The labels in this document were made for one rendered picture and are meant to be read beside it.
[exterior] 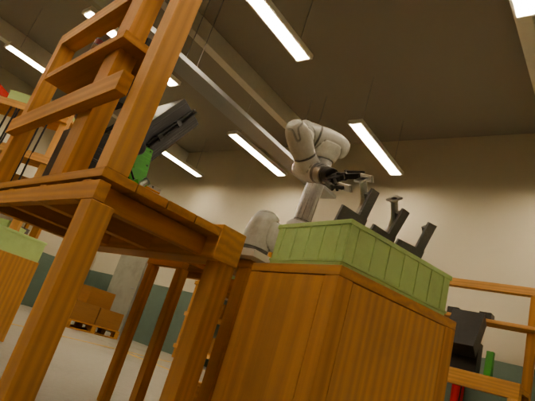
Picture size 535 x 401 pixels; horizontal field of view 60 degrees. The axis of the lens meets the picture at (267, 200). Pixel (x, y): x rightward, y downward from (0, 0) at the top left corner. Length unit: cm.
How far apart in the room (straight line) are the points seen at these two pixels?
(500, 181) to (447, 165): 87
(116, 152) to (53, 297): 52
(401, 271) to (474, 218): 576
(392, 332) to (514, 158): 628
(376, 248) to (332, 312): 31
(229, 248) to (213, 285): 17
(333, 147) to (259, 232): 63
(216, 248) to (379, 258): 65
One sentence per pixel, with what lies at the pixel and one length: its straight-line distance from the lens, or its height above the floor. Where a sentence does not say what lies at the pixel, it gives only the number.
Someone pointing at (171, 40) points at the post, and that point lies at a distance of 192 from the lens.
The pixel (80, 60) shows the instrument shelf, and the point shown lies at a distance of 254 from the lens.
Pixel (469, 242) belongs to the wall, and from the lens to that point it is 742.
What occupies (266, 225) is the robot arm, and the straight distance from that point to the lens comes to 245.
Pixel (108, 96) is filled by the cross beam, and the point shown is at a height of 119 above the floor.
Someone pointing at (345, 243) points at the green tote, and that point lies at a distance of 161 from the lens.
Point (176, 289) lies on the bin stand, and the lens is 247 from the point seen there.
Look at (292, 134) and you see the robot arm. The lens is 202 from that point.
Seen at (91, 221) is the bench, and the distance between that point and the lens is 166.
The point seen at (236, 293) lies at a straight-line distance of 226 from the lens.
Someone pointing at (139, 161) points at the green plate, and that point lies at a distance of 248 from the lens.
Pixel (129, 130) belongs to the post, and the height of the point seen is 103.
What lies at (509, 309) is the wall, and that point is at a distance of 703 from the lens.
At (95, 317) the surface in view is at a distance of 874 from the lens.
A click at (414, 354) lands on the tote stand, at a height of 61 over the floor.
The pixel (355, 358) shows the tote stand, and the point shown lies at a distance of 164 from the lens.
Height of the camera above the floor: 44
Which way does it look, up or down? 18 degrees up
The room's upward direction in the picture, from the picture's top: 17 degrees clockwise
